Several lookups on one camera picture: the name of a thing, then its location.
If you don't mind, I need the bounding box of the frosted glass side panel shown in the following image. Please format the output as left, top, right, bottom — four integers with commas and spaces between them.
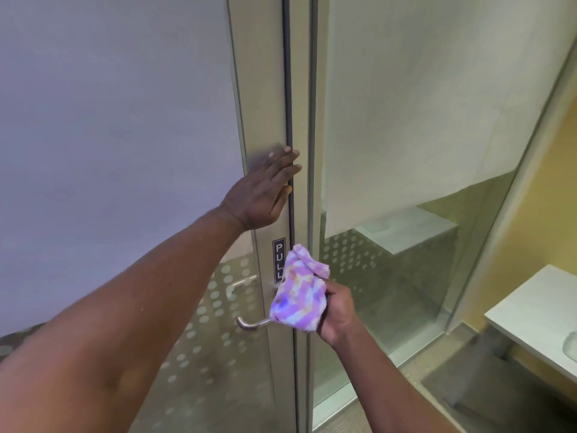
298, 0, 577, 433

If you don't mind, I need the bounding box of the aluminium partition post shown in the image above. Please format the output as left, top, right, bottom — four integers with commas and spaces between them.
444, 38, 577, 334

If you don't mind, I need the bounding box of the black door sign plate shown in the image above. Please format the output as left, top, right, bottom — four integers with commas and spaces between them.
272, 238, 287, 284

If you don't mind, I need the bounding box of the person's right hand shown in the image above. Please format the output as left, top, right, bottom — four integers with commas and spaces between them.
316, 279, 362, 349

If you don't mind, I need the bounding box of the person's left hand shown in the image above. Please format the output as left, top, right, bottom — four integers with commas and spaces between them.
219, 146, 303, 232

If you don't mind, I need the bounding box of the person's right forearm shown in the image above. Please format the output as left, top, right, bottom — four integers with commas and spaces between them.
333, 324, 461, 433

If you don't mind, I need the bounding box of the person's left forearm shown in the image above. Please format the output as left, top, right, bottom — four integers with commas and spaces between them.
0, 206, 247, 433

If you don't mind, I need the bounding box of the black rubber door seal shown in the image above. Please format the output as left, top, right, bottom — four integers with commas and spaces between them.
281, 0, 300, 433

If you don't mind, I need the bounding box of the frosted glass door with handle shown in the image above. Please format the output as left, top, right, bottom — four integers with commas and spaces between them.
0, 0, 299, 433

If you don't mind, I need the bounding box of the silver lever door handle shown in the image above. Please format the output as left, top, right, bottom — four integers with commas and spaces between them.
236, 306, 276, 332

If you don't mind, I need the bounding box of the white table behind glass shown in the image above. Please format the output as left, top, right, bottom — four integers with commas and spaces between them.
355, 206, 459, 256

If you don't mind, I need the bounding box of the purple tie-dye cleaning cloth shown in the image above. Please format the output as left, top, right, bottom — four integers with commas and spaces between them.
269, 244, 331, 332

